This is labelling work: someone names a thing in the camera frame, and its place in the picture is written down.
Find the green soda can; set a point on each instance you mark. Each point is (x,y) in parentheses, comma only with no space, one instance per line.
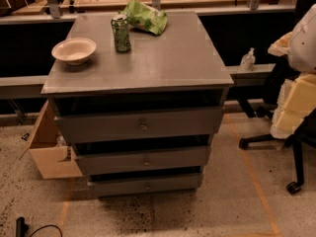
(120,30)

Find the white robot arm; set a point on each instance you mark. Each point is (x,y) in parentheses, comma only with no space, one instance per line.
(304,40)

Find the grey drawer cabinet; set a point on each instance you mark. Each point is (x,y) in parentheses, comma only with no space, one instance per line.
(178,70)

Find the top grey drawer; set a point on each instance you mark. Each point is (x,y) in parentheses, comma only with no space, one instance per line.
(137,125)

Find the grey drawer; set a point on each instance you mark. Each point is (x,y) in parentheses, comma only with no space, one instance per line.
(144,160)
(146,185)
(137,125)

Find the middle grey drawer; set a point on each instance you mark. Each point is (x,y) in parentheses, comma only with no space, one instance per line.
(144,160)

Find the bottom grey drawer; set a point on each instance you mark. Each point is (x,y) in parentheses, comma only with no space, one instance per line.
(146,185)

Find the green chip bag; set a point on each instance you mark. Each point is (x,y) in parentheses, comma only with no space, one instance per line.
(146,18)

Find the white paper bowl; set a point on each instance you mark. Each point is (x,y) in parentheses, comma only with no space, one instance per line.
(74,51)

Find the clear sanitizer pump bottle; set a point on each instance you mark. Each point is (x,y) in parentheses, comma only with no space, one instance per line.
(248,60)

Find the open cardboard box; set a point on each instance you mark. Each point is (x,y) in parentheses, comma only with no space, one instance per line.
(54,159)

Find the black office chair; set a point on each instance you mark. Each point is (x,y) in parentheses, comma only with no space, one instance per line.
(305,133)

